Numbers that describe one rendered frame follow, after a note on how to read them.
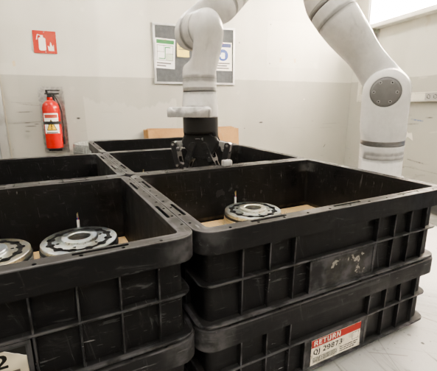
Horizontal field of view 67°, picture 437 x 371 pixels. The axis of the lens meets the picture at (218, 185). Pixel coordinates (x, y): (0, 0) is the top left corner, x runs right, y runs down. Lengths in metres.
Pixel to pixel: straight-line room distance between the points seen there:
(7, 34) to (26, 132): 0.89
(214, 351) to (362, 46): 0.68
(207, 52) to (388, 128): 0.40
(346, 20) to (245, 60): 3.25
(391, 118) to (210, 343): 0.58
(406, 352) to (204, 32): 0.62
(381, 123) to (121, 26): 3.26
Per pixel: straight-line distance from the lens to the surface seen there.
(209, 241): 0.32
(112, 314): 0.32
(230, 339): 0.39
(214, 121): 0.69
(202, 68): 0.69
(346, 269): 0.46
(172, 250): 0.30
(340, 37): 0.82
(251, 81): 4.04
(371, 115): 0.79
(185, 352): 0.37
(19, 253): 0.51
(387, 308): 0.57
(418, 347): 0.62
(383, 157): 0.80
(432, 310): 0.72
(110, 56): 3.74
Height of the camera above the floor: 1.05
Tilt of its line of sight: 14 degrees down
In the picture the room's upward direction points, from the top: straight up
